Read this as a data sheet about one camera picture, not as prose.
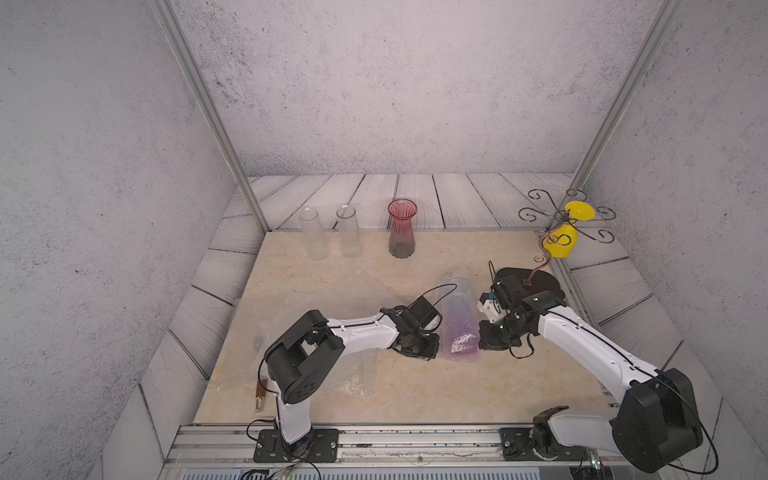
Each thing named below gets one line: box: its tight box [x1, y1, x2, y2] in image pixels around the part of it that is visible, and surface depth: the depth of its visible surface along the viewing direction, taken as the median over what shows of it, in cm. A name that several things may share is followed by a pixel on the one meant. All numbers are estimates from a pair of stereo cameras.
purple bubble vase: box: [439, 271, 480, 360], surface depth 86 cm
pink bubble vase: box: [387, 198, 418, 259], surface depth 107 cm
